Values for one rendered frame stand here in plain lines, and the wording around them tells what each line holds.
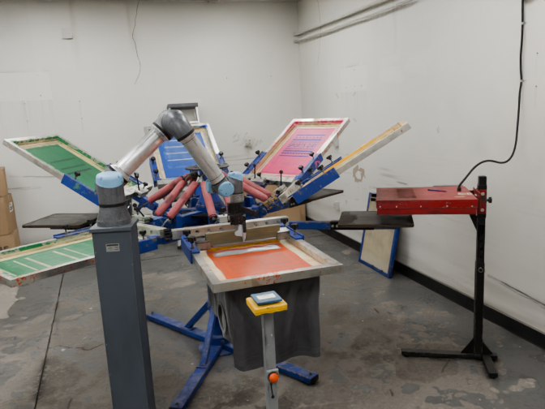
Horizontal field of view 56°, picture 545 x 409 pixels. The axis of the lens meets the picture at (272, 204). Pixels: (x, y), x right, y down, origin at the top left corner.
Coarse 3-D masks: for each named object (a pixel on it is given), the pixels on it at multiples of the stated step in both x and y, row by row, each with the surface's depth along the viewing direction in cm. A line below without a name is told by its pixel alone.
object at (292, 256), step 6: (252, 246) 277; (258, 246) 276; (282, 246) 274; (252, 252) 265; (258, 252) 264; (264, 252) 264; (282, 252) 262; (288, 252) 262; (294, 258) 251; (300, 258) 251; (300, 264) 242; (306, 264) 242; (270, 270) 235; (276, 270) 235; (282, 270) 234
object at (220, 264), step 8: (232, 248) 274; (240, 248) 274; (224, 256) 260; (232, 256) 260; (216, 264) 249; (224, 264) 248; (224, 272) 236; (232, 272) 235; (256, 272) 234; (264, 272) 233
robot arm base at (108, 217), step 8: (104, 208) 228; (112, 208) 228; (120, 208) 230; (104, 216) 228; (112, 216) 228; (120, 216) 231; (128, 216) 234; (104, 224) 228; (112, 224) 228; (120, 224) 229
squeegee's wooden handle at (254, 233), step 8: (208, 232) 268; (216, 232) 268; (224, 232) 269; (232, 232) 270; (248, 232) 273; (256, 232) 274; (264, 232) 276; (272, 232) 277; (216, 240) 268; (224, 240) 269; (232, 240) 271; (240, 240) 272
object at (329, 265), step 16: (288, 240) 283; (192, 256) 255; (320, 256) 241; (208, 272) 226; (288, 272) 221; (304, 272) 222; (320, 272) 225; (336, 272) 227; (224, 288) 212; (240, 288) 214
